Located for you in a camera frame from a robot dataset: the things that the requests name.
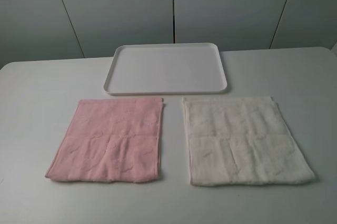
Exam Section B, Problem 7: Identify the white rectangular plastic tray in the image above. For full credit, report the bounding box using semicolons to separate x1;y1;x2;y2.
103;43;228;96

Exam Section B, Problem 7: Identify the pink terry towel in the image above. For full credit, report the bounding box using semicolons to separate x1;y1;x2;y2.
45;97;164;183

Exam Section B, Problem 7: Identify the cream white terry towel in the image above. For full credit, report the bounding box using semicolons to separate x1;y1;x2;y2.
182;97;315;186

